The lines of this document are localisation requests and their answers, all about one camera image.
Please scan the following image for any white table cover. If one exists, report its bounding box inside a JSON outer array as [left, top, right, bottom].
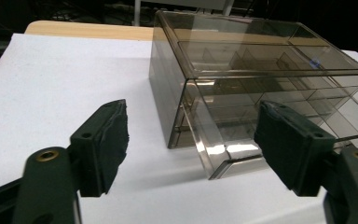
[[0, 33, 358, 224]]

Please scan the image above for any wooden table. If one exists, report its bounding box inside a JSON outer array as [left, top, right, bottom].
[[24, 20, 155, 42]]

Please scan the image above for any smoky transparent drawer cabinet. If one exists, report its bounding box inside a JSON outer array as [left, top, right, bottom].
[[148, 9, 358, 149]]

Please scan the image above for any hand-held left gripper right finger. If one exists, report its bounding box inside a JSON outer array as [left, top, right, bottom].
[[254, 100, 337, 198]]

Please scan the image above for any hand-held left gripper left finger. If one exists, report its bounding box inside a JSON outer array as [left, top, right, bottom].
[[69, 99, 130, 198]]

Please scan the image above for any smoky transparent plastic drawer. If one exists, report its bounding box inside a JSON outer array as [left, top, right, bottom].
[[180, 77, 358, 181], [172, 102, 198, 132], [167, 125, 200, 149]]

